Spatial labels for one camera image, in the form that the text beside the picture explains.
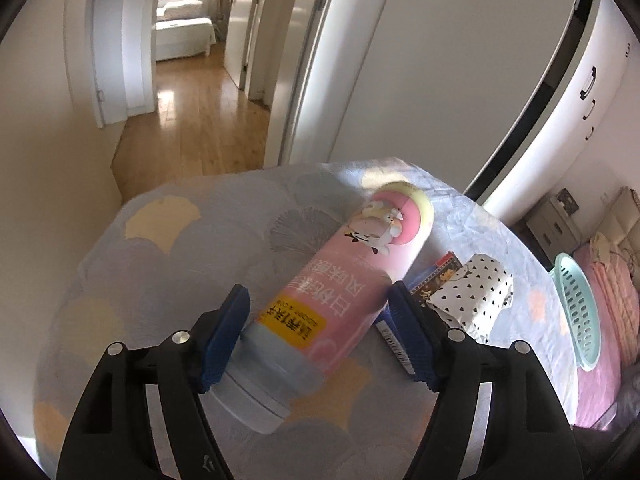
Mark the white bed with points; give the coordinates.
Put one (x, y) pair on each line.
(180, 35)

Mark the beige padded headboard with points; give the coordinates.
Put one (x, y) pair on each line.
(627, 220)

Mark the pink cartoon canister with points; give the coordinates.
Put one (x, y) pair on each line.
(345, 280)

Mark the teal plastic basket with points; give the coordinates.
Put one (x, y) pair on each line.
(575, 300)

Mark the white wardrobe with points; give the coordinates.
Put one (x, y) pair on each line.
(550, 135)

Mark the pink blanket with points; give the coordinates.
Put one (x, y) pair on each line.
(615, 310)

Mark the colourful small box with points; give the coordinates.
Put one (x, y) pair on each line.
(440, 272)

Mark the white polka dot pouch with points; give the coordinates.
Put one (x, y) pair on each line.
(475, 290)

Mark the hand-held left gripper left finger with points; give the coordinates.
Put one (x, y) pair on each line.
(225, 335)

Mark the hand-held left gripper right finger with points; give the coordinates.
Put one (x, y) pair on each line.
(407, 330)

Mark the blue box with barcode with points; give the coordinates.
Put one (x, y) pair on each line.
(392, 345)

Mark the small dark box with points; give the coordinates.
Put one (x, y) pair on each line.
(568, 200)

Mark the white nightstand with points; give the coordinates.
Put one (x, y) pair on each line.
(550, 230)

